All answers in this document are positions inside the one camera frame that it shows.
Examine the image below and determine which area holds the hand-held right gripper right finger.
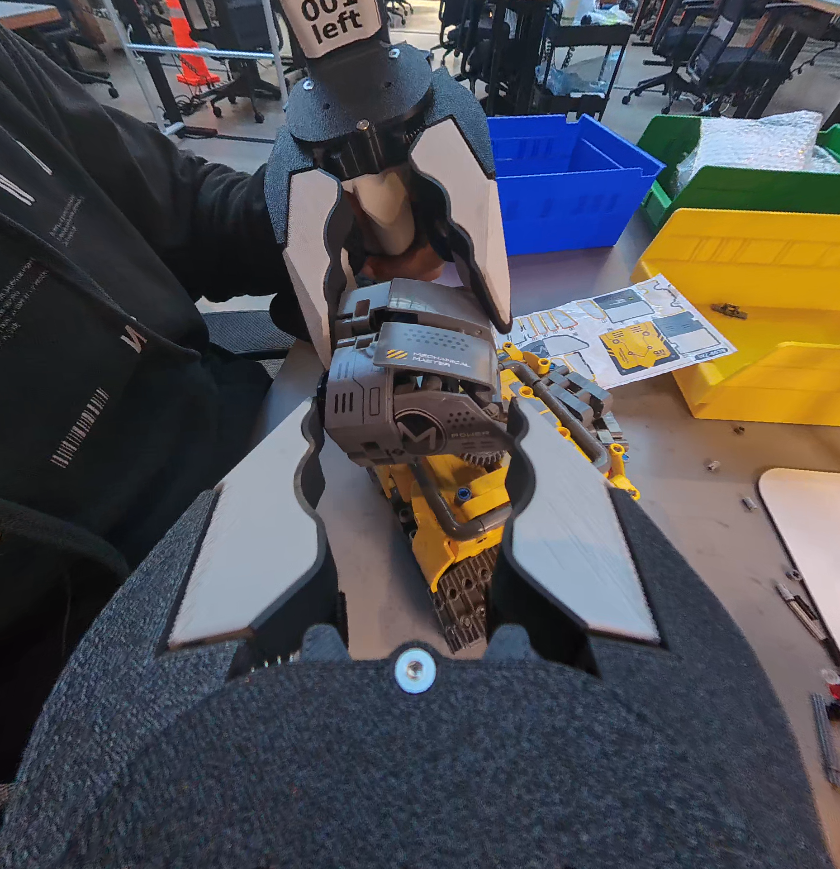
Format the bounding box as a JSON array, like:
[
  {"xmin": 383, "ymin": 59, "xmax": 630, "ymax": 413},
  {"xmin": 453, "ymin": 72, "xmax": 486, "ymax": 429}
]
[{"xmin": 491, "ymin": 397, "xmax": 665, "ymax": 649}]

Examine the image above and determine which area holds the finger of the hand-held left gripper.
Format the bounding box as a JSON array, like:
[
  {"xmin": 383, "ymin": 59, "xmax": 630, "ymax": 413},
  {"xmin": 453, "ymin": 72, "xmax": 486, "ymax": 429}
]
[
  {"xmin": 408, "ymin": 115, "xmax": 514, "ymax": 335},
  {"xmin": 282, "ymin": 168, "xmax": 360, "ymax": 369}
]

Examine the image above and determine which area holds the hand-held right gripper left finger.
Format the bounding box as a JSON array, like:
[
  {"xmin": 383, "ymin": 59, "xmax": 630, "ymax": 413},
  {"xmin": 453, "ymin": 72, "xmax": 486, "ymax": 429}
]
[{"xmin": 166, "ymin": 397, "xmax": 341, "ymax": 653}]

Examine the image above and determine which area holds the yellow grey brick robot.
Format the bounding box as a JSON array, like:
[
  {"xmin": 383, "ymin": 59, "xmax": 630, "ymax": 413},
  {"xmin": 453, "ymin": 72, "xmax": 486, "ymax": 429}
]
[{"xmin": 317, "ymin": 277, "xmax": 642, "ymax": 657}]

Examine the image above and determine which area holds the person's left forearm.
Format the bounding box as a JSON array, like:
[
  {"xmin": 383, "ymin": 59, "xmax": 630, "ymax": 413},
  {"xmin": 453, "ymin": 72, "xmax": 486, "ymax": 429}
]
[{"xmin": 108, "ymin": 105, "xmax": 312, "ymax": 340}]

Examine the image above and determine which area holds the blue plastic bin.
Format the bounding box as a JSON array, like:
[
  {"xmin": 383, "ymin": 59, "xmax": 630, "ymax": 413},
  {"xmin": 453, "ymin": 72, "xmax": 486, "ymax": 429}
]
[{"xmin": 486, "ymin": 114, "xmax": 667, "ymax": 258}]

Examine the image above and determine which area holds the orange traffic cone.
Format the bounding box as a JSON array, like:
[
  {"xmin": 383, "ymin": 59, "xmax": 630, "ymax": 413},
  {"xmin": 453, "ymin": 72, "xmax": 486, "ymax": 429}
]
[{"xmin": 164, "ymin": 0, "xmax": 223, "ymax": 88}]

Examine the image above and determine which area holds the sticker sheet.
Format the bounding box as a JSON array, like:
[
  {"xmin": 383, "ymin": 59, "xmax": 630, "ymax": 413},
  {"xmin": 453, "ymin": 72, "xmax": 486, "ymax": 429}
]
[{"xmin": 494, "ymin": 273, "xmax": 738, "ymax": 392}]

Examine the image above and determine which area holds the grey brick axle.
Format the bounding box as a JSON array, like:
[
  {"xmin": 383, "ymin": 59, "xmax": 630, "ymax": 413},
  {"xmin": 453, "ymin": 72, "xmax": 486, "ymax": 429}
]
[{"xmin": 774, "ymin": 580, "xmax": 830, "ymax": 643}]

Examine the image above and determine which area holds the white book stand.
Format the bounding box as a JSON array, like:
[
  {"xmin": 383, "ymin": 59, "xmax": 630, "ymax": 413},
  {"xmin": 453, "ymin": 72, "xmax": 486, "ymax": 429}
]
[{"xmin": 758, "ymin": 467, "xmax": 840, "ymax": 677}]

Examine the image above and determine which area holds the bubble wrap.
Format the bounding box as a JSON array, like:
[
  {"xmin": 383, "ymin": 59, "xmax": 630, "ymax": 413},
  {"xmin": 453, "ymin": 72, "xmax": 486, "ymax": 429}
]
[{"xmin": 674, "ymin": 110, "xmax": 840, "ymax": 198}]

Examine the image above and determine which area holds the black mesh office chair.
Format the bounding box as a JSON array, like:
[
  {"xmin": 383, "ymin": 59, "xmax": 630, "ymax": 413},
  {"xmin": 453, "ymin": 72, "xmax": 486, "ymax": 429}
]
[{"xmin": 623, "ymin": 0, "xmax": 791, "ymax": 110}]

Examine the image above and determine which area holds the yellow plastic bin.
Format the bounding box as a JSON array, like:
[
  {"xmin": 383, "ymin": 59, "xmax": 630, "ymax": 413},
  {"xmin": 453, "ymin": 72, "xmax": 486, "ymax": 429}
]
[{"xmin": 631, "ymin": 207, "xmax": 840, "ymax": 428}]

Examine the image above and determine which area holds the pile of small brick pieces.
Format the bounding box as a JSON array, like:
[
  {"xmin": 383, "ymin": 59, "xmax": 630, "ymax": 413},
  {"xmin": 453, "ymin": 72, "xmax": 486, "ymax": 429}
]
[{"xmin": 810, "ymin": 668, "xmax": 840, "ymax": 793}]

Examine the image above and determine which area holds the white metal frame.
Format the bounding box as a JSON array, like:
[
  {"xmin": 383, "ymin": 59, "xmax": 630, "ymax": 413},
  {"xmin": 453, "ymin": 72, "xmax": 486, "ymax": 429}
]
[{"xmin": 101, "ymin": 0, "xmax": 288, "ymax": 141}]

